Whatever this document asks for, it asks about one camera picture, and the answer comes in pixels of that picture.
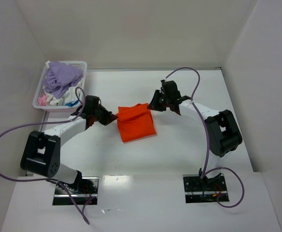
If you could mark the orange t shirt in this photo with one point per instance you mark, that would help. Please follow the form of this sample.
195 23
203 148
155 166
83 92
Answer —
135 122

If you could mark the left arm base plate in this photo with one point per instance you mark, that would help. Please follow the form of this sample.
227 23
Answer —
87 189

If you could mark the purple t shirt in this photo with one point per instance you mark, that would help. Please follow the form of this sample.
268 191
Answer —
60 76

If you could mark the white t shirt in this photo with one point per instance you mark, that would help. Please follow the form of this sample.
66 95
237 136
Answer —
69 98

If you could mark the pink cloth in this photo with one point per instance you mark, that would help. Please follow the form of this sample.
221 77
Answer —
43 101

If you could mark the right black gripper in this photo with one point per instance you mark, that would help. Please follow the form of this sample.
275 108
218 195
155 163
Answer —
161 102

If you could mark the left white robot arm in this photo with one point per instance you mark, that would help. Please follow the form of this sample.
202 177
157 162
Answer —
42 151

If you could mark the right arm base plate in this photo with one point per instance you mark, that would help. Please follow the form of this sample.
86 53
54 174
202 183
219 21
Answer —
205 190

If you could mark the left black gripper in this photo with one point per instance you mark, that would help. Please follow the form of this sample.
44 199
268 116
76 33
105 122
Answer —
105 115

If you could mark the white plastic laundry basket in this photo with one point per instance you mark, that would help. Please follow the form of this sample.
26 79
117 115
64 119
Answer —
40 89

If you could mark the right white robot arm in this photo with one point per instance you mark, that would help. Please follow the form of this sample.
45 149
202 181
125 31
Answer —
222 133

